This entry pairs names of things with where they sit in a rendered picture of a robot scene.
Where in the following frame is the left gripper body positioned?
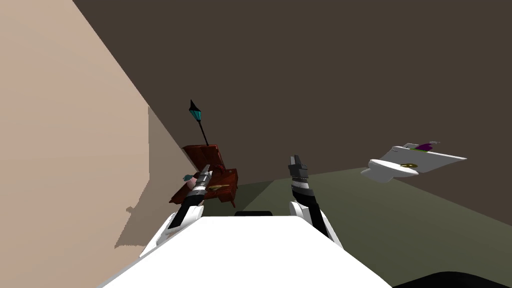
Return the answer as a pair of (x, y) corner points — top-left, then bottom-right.
(195, 163), (213, 190)

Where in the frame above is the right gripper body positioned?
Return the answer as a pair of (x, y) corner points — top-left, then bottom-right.
(288, 162), (310, 181)

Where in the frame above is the red-brown wooden table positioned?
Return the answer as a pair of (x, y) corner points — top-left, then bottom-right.
(169, 144), (239, 209)

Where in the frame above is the teal floor lamp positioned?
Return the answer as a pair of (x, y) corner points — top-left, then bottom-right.
(188, 99), (210, 147)

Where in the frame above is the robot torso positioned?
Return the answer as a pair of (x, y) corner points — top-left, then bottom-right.
(97, 210), (394, 288)

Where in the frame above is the white toilet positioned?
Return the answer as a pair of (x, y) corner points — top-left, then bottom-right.
(360, 140), (468, 184)

